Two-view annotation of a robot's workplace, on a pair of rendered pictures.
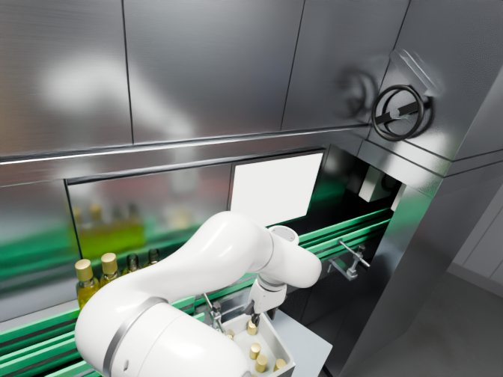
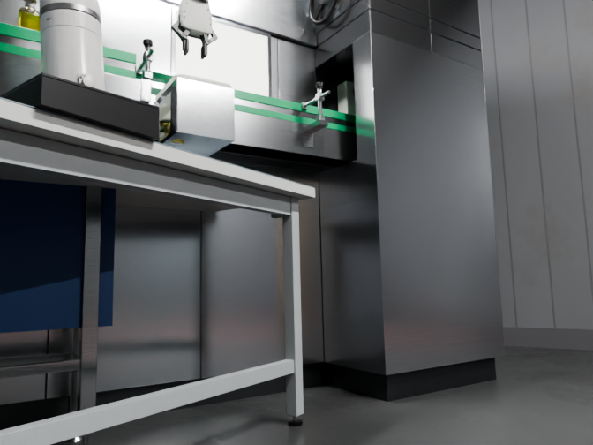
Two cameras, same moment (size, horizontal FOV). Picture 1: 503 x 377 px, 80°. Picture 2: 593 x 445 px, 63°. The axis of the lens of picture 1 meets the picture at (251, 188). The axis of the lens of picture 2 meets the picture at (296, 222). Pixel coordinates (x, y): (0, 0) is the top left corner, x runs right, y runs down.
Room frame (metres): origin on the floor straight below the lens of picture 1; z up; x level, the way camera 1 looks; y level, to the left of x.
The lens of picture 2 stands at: (-0.79, -0.45, 0.43)
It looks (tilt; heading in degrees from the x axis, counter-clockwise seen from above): 7 degrees up; 3
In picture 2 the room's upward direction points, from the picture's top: 1 degrees counter-clockwise
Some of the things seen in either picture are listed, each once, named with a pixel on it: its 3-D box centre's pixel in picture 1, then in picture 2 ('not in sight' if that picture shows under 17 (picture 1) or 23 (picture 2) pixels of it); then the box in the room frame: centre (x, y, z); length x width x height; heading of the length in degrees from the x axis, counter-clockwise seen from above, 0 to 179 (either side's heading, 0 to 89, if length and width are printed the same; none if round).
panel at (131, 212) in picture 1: (221, 203); (164, 47); (0.88, 0.10, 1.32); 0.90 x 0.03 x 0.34; 125
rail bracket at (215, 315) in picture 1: (212, 311); (145, 63); (0.59, 0.06, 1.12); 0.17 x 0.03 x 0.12; 35
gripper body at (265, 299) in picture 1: (269, 291); (195, 17); (0.58, -0.09, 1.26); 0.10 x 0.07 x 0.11; 124
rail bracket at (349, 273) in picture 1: (349, 262); (316, 114); (0.96, -0.46, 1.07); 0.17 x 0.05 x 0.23; 35
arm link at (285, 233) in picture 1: (279, 254); not in sight; (0.58, -0.10, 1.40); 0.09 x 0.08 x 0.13; 65
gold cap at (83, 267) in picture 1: (84, 270); not in sight; (0.51, 0.39, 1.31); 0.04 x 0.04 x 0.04
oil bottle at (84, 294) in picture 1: (92, 309); (27, 42); (0.51, 0.39, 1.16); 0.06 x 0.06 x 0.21; 36
